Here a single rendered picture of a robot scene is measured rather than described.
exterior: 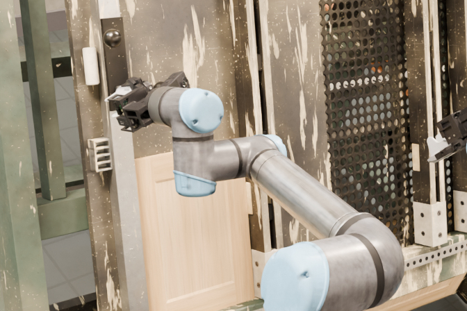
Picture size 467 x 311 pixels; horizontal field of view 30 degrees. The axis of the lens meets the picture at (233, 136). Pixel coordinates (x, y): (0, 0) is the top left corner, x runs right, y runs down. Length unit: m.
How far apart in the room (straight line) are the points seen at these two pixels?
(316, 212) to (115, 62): 0.66
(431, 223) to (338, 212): 1.15
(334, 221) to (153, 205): 0.69
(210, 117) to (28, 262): 0.56
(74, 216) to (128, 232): 0.13
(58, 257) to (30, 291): 1.55
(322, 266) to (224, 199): 0.91
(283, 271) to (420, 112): 1.32
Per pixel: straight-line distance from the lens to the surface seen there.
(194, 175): 1.55
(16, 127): 1.82
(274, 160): 1.56
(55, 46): 3.11
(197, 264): 2.11
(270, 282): 1.28
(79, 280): 3.37
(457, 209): 2.71
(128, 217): 1.96
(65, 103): 4.18
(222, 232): 2.14
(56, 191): 1.98
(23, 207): 1.84
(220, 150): 1.57
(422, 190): 2.55
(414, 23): 2.48
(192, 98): 1.51
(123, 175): 1.94
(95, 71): 1.90
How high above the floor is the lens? 2.47
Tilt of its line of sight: 36 degrees down
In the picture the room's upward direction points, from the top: 18 degrees clockwise
